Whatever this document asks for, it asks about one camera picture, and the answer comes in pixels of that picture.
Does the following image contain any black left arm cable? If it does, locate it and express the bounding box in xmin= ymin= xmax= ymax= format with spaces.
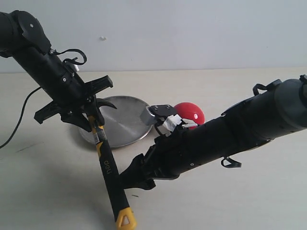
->
xmin=0 ymin=49 xmax=87 ymax=150

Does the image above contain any red dome push button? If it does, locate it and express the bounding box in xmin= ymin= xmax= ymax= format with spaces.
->
xmin=174 ymin=102 xmax=205 ymax=125

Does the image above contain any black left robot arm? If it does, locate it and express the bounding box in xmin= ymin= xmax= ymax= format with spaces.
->
xmin=0 ymin=10 xmax=115 ymax=132

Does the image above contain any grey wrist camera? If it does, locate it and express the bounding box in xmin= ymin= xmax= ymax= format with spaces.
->
xmin=63 ymin=58 xmax=80 ymax=72
xmin=140 ymin=104 xmax=178 ymax=126

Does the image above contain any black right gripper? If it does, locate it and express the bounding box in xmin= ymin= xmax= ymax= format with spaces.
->
xmin=120 ymin=129 xmax=192 ymax=190

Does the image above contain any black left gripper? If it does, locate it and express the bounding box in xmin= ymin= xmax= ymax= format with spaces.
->
xmin=33 ymin=70 xmax=113 ymax=132

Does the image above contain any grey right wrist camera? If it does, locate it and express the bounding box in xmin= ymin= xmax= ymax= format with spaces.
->
xmin=140 ymin=104 xmax=178 ymax=126

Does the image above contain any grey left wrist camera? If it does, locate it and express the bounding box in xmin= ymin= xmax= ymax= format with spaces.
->
xmin=63 ymin=58 xmax=80 ymax=72

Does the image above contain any round steel plate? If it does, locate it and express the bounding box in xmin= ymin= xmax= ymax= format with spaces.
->
xmin=78 ymin=95 xmax=155 ymax=149

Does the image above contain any yellow black claw hammer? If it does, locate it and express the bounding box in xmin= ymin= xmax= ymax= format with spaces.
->
xmin=83 ymin=96 xmax=137 ymax=230

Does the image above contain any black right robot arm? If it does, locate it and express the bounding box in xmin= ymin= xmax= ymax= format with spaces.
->
xmin=120 ymin=75 xmax=307 ymax=190

